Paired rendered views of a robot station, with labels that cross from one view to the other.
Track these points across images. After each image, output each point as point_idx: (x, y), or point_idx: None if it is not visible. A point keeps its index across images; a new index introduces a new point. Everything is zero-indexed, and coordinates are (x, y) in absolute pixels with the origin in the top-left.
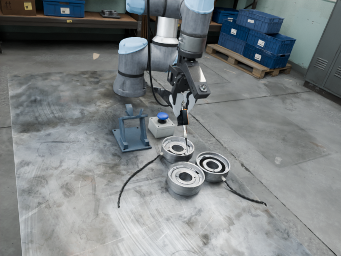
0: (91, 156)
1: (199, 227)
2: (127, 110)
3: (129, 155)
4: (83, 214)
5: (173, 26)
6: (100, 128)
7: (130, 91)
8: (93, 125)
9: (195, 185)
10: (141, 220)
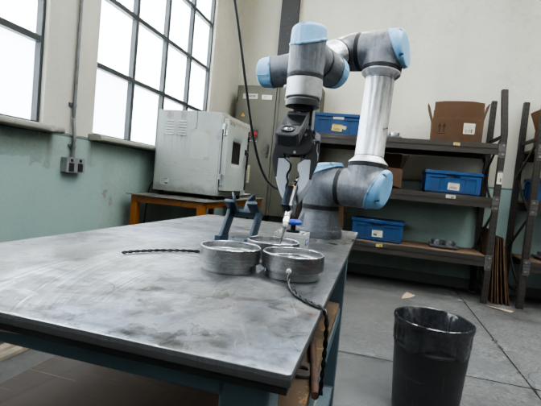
0: (173, 239)
1: (168, 283)
2: (233, 192)
3: None
4: (87, 247)
5: (372, 139)
6: None
7: (307, 228)
8: None
9: None
10: (121, 263)
